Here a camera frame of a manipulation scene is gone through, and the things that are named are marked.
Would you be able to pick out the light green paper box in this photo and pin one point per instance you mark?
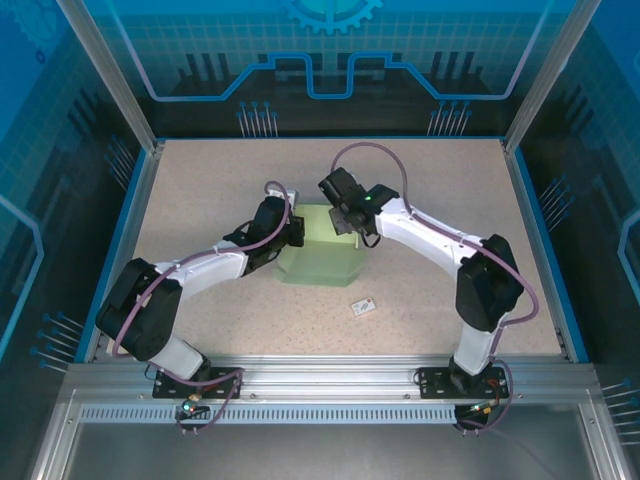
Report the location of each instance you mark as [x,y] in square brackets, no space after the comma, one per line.
[320,262]

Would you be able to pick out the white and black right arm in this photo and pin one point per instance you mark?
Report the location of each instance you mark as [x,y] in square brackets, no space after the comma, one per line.
[425,235]

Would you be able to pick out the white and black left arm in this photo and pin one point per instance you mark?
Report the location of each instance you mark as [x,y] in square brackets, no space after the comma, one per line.
[210,267]

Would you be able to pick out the small white printed card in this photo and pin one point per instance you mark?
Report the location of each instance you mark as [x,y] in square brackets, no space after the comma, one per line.
[363,306]

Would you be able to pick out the blue table edge strip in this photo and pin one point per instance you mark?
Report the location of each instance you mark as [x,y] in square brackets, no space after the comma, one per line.
[132,200]
[550,250]

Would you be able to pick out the aluminium side rail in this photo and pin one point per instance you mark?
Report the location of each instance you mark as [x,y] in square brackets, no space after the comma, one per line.
[535,250]
[145,210]

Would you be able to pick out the aluminium front rail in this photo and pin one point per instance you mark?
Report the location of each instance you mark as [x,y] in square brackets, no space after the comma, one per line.
[325,375]

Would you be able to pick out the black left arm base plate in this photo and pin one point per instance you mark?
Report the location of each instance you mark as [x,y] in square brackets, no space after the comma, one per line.
[225,382]

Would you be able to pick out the aluminium frame post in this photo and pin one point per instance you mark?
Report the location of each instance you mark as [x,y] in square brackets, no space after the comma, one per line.
[545,75]
[115,85]

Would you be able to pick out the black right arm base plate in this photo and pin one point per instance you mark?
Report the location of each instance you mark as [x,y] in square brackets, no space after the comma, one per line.
[435,382]

